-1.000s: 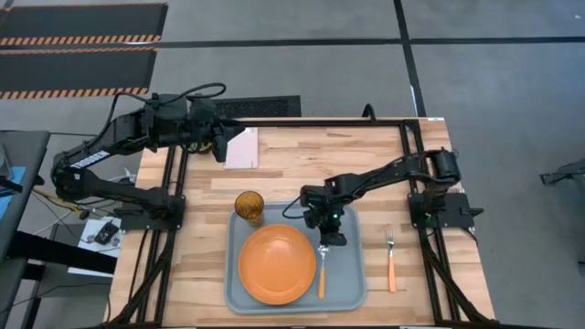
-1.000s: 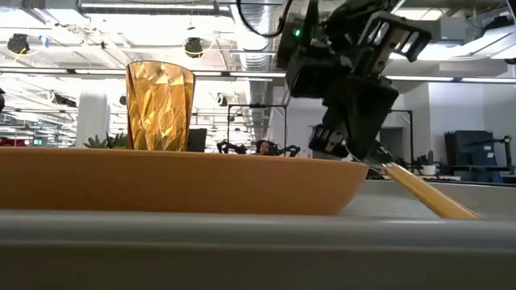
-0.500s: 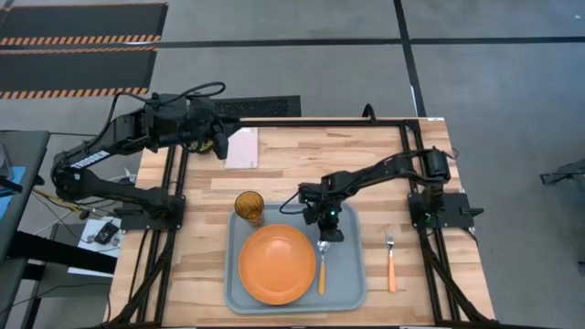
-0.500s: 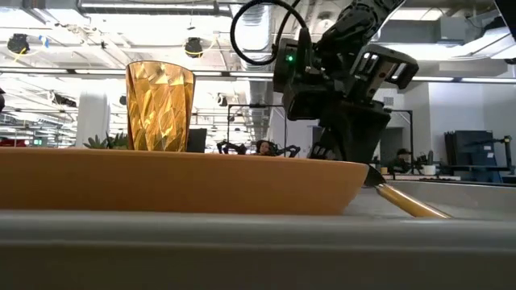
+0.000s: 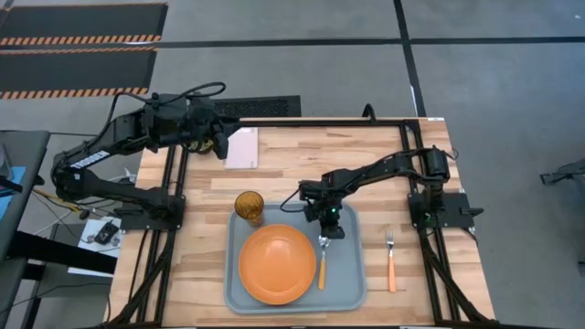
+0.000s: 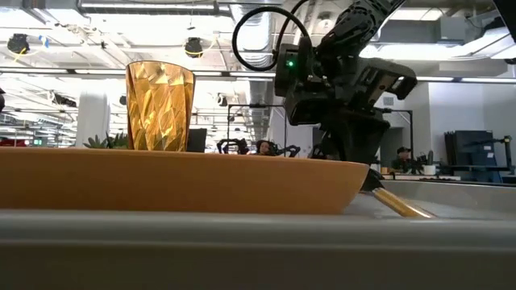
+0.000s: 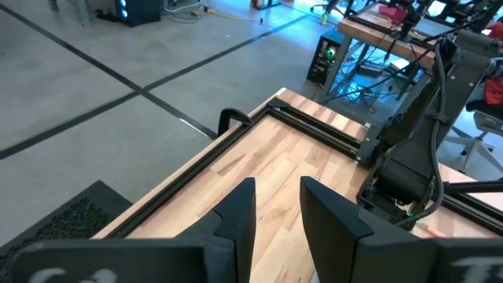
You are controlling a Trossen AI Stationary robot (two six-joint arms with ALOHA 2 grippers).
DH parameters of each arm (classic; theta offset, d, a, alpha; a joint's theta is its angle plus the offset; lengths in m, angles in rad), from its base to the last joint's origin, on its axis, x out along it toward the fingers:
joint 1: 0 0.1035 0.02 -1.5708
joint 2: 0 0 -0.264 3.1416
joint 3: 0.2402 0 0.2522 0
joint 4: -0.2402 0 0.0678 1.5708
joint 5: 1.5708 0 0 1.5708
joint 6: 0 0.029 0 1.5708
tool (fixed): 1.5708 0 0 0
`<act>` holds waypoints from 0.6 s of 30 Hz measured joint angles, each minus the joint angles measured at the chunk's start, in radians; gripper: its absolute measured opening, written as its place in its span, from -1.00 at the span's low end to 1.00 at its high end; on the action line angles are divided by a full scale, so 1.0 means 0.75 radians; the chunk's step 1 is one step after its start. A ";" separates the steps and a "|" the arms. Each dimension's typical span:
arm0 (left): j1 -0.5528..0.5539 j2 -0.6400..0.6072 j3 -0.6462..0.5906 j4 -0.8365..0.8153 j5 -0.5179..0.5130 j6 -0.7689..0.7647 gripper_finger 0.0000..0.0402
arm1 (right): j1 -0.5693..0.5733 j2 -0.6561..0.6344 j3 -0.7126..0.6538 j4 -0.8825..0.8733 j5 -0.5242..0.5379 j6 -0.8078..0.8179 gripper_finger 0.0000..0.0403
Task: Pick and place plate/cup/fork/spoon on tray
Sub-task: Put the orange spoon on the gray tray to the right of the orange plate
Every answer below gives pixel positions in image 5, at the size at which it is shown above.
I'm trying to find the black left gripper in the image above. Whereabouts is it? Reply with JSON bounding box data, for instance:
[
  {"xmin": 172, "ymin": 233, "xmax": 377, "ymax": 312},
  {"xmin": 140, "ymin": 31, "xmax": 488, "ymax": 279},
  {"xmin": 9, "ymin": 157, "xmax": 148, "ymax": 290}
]
[{"xmin": 186, "ymin": 96, "xmax": 241, "ymax": 161}]

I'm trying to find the orange handled metal spoon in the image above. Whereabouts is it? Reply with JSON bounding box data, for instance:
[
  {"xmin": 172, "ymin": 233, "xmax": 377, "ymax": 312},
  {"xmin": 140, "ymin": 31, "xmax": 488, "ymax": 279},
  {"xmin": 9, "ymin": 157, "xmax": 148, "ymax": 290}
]
[{"xmin": 317, "ymin": 235, "xmax": 331, "ymax": 292}]

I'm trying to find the amber textured plastic cup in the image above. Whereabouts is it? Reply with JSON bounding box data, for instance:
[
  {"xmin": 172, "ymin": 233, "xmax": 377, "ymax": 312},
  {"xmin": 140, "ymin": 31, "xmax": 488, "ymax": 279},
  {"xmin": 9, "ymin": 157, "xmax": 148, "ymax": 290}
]
[{"xmin": 234, "ymin": 190, "xmax": 265, "ymax": 228}]

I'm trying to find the grey plastic tray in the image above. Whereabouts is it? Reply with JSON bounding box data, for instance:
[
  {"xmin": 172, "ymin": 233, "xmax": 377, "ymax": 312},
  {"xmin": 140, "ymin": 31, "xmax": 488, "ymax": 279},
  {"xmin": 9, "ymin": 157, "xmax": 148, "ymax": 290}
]
[{"xmin": 223, "ymin": 202, "xmax": 368, "ymax": 315}]

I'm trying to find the orange plastic plate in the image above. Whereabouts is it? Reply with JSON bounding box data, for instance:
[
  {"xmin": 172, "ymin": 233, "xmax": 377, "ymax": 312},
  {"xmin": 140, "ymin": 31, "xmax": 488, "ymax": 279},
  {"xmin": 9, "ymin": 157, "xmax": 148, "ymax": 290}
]
[{"xmin": 238, "ymin": 223, "xmax": 317, "ymax": 306}]

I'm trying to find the pale pink rectangular board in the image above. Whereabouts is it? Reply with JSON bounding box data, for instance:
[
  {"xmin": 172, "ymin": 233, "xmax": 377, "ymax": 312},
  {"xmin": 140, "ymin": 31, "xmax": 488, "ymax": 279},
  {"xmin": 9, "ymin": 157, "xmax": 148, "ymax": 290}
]
[{"xmin": 223, "ymin": 126, "xmax": 261, "ymax": 171}]

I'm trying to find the black perforated floor mat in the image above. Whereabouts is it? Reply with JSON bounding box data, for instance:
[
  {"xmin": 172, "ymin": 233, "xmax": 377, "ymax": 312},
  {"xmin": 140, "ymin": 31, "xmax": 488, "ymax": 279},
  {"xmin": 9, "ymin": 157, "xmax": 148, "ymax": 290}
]
[{"xmin": 213, "ymin": 95, "xmax": 303, "ymax": 119}]

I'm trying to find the black handheld device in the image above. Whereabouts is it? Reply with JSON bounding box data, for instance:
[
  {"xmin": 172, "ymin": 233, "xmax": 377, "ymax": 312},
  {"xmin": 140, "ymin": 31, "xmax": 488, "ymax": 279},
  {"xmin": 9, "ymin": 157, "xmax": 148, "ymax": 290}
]
[{"xmin": 92, "ymin": 220, "xmax": 121, "ymax": 246}]

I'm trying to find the black hazard striped floor mat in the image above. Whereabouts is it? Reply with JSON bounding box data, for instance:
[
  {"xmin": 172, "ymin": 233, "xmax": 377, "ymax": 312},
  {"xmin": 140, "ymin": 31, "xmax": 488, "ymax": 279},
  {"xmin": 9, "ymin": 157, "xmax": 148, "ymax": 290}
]
[
  {"xmin": 0, "ymin": 47, "xmax": 159, "ymax": 101},
  {"xmin": 0, "ymin": 2, "xmax": 169, "ymax": 48}
]

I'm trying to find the white paper sheet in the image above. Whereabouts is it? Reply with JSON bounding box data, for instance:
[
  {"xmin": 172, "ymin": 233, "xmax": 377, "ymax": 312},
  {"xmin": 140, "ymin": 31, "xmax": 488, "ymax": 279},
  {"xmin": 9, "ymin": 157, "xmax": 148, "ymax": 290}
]
[{"xmin": 67, "ymin": 218, "xmax": 123, "ymax": 279}]

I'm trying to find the grey side table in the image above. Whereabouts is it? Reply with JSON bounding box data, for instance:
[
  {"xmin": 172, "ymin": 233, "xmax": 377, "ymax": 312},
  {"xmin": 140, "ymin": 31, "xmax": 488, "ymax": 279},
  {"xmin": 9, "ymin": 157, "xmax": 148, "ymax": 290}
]
[{"xmin": 0, "ymin": 130, "xmax": 52, "ymax": 321}]

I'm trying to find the blue sheet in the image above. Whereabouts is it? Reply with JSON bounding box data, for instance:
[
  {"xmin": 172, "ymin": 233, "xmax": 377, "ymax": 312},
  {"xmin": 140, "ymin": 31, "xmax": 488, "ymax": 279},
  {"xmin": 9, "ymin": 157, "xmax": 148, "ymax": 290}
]
[{"xmin": 0, "ymin": 165, "xmax": 27, "ymax": 221}]

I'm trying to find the black stand foot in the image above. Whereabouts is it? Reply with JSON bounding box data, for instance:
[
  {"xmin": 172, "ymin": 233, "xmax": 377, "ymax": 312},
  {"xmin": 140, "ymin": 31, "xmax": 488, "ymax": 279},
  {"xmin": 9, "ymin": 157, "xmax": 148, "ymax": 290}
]
[{"xmin": 539, "ymin": 158, "xmax": 585, "ymax": 186}]

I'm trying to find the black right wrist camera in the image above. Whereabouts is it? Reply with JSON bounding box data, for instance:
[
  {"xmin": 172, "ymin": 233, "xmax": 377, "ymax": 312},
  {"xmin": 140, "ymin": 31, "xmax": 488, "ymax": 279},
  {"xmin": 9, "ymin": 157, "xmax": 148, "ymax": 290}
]
[{"xmin": 303, "ymin": 199, "xmax": 332, "ymax": 224}]

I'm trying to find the orange handled metal fork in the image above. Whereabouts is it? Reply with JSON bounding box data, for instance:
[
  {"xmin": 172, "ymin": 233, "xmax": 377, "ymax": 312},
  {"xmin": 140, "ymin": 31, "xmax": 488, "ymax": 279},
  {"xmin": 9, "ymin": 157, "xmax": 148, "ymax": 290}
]
[{"xmin": 385, "ymin": 228, "xmax": 398, "ymax": 293}]

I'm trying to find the black aluminium table frame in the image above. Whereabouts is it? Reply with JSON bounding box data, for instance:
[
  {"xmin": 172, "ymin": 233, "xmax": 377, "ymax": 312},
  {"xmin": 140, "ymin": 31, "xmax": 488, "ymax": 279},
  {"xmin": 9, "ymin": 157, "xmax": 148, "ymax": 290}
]
[{"xmin": 108, "ymin": 117, "xmax": 497, "ymax": 328}]

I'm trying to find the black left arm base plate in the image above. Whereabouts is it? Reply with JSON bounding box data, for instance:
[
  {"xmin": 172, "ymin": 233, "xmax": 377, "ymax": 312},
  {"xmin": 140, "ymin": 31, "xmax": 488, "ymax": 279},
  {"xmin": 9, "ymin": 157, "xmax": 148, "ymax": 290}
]
[{"xmin": 113, "ymin": 194, "xmax": 186, "ymax": 231}]

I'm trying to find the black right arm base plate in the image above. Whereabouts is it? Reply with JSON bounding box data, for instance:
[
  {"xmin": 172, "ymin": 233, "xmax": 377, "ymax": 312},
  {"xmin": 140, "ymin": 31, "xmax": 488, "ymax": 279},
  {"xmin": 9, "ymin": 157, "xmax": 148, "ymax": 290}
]
[{"xmin": 408, "ymin": 191, "xmax": 484, "ymax": 230}]

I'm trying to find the yellow cable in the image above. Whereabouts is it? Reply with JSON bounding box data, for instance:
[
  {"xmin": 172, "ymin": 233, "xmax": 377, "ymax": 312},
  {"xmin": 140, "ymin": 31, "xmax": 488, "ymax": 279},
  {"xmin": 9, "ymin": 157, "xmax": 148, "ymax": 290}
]
[{"xmin": 32, "ymin": 187, "xmax": 72, "ymax": 212}]

